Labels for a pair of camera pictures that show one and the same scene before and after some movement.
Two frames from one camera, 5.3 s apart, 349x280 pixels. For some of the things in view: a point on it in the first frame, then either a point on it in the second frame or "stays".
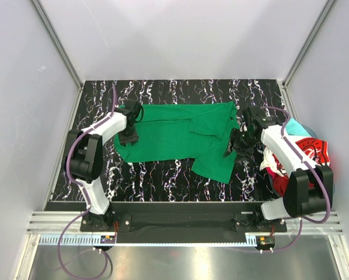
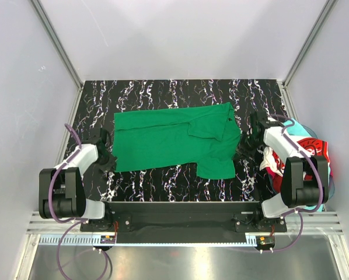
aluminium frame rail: x=52 y=222 stays
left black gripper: x=129 y=136 → x=106 y=163
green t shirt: x=201 y=131 stays
